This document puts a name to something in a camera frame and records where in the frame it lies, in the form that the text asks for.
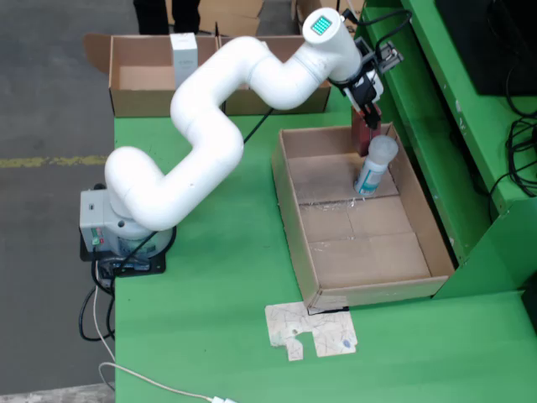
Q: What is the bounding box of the red carton box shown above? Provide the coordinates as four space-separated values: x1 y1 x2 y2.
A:
351 104 383 159

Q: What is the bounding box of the green metal shelf unit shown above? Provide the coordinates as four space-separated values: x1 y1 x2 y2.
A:
350 0 537 301

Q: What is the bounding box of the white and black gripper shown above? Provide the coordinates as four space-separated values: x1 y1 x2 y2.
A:
335 69 383 131

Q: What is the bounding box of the black monitor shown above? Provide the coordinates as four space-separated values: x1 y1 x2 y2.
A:
435 0 537 97

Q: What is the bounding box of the white cable with plug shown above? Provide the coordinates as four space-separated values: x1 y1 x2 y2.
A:
92 268 238 403

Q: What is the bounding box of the open brown cardboard box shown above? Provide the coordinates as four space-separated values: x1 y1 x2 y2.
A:
83 32 227 118
218 34 332 117

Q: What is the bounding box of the white carton box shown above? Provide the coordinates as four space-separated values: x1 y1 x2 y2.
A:
169 32 199 87

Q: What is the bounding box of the white bottle with teal label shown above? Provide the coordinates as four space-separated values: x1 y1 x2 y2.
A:
353 134 399 197

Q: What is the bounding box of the black camera cable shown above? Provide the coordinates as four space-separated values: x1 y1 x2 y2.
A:
341 8 413 55

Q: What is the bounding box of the shallow cardboard tray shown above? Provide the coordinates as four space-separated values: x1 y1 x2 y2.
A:
270 122 456 311

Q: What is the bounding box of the scribbled flat cardboard piece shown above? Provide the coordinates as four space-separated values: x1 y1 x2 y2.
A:
263 301 359 363

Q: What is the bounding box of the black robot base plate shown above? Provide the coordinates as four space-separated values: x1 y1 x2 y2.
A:
79 234 168 279

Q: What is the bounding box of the tangle of black cables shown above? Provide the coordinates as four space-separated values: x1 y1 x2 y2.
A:
488 62 537 211

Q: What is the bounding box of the printed brown cardboard box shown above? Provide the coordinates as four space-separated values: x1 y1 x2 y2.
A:
293 0 366 30

